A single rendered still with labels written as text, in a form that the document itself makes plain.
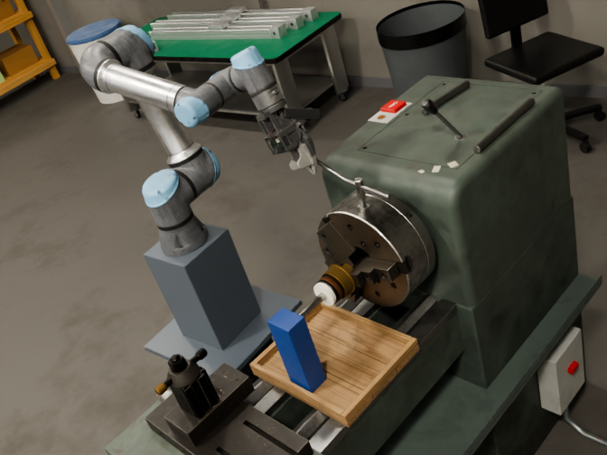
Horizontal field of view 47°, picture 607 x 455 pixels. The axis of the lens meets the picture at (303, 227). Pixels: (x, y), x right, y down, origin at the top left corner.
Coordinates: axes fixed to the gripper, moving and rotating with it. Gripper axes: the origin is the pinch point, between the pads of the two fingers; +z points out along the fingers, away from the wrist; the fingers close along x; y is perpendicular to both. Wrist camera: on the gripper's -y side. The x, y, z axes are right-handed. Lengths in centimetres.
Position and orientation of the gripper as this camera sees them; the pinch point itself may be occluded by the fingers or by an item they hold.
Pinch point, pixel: (314, 168)
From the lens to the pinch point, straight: 186.7
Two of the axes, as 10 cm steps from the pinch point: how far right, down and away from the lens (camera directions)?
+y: -6.6, 5.5, -5.0
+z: 4.8, 8.3, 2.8
